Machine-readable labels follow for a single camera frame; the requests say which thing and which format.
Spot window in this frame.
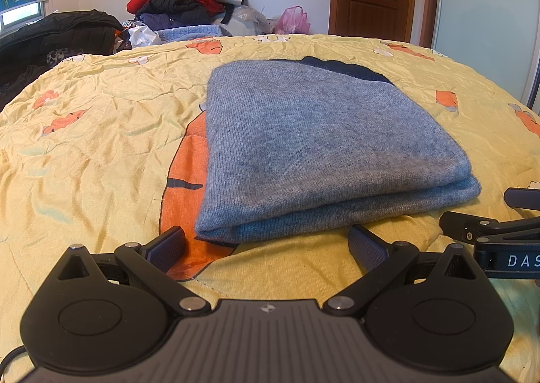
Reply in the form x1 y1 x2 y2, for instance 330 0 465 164
0 1 45 33

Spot grey sweater with navy sleeves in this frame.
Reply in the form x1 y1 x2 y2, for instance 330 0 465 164
195 56 482 246

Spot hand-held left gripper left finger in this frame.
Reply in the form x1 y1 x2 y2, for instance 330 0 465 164
56 226 211 316

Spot pink plastic bag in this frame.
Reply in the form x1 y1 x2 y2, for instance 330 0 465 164
274 6 311 35

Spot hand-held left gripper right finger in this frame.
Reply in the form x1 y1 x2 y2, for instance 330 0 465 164
323 224 486 316

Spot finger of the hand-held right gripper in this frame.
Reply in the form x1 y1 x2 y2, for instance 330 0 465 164
504 187 540 211
439 211 540 246

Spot clear plastic bag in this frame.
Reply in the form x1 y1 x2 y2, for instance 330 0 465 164
223 5 275 36

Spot yellow printed bedspread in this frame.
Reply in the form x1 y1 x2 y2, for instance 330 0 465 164
0 33 540 383

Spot black coat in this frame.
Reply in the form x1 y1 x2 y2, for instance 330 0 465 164
0 9 126 112

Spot dark puffer jacket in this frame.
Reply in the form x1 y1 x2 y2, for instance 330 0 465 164
138 0 214 28

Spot light blue knit cloth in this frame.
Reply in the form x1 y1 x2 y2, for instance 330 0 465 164
157 24 233 44

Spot white crumpled paper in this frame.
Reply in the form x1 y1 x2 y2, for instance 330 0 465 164
122 24 163 50

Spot glass wardrobe sliding door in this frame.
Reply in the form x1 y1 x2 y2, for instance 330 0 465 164
430 0 540 110

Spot black cable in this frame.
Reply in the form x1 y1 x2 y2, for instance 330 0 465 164
0 347 27 380

